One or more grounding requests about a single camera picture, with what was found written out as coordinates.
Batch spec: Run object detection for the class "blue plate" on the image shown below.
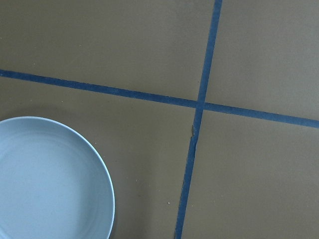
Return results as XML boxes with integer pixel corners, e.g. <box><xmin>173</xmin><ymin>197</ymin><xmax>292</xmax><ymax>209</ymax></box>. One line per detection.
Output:
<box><xmin>0</xmin><ymin>117</ymin><xmax>115</xmax><ymax>239</ymax></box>

